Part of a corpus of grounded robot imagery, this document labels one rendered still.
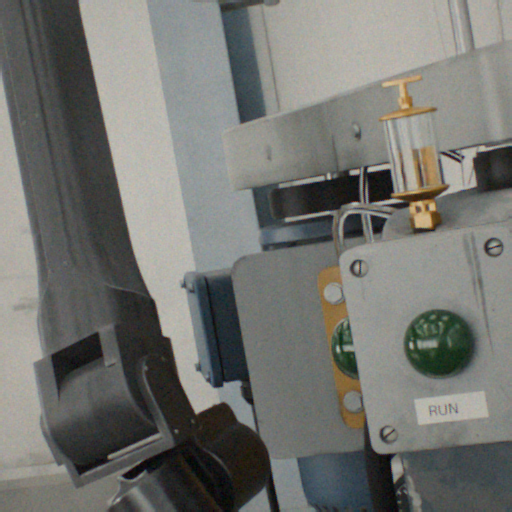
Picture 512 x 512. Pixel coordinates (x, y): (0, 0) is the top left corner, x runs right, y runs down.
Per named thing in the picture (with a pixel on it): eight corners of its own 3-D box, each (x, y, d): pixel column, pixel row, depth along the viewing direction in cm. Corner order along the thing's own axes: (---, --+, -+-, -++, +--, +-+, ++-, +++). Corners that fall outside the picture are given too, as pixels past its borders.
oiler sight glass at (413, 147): (389, 194, 65) (377, 121, 65) (399, 191, 68) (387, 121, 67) (441, 185, 65) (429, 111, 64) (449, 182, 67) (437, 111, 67)
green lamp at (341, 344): (330, 389, 60) (318, 323, 60) (345, 377, 63) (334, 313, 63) (385, 382, 60) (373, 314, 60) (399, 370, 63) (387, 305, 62)
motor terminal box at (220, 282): (212, 421, 108) (186, 277, 107) (200, 404, 118) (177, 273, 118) (314, 401, 109) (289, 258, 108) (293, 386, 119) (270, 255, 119)
